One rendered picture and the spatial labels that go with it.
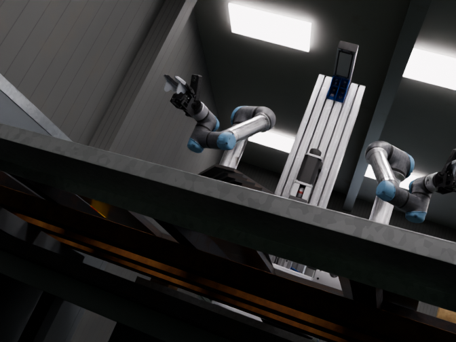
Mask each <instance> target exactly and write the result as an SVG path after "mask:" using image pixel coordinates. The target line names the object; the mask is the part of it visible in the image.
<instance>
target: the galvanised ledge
mask: <svg viewBox="0 0 456 342"><path fill-rule="evenodd" d="M135 282H136V283H137V284H141V285H143V286H146V287H148V288H152V289H154V290H157V291H160V292H162V293H165V294H167V295H170V296H172V297H176V298H177V299H181V300H183V301H186V302H188V303H192V304H194V305H197V306H199V307H203V308H204V309H208V310H210V311H213V312H215V313H218V314H221V315H223V316H226V317H228V318H231V319H234V320H237V321H239V322H242V323H245V324H247V325H250V326H253V327H255V328H258V329H261V330H264V331H266V332H269V333H271V334H274V335H277V336H279V337H282V338H285V339H288V340H290V341H293V342H315V341H312V340H310V339H307V338H305V337H301V336H299V335H296V334H294V333H291V332H288V331H286V330H282V329H281V328H277V327H274V326H272V325H269V324H266V323H264V322H261V321H258V320H255V319H253V318H249V317H248V316H244V315H242V314H240V313H236V312H234V311H231V310H228V309H225V308H223V307H220V306H218V305H215V304H212V303H209V302H207V301H203V300H201V299H198V298H195V297H192V296H190V295H188V294H185V293H182V292H179V291H177V290H174V289H171V288H168V287H166V286H163V285H161V284H157V283H155V282H152V281H150V280H146V279H144V278H141V277H138V276H137V278H136V281H135Z"/></svg>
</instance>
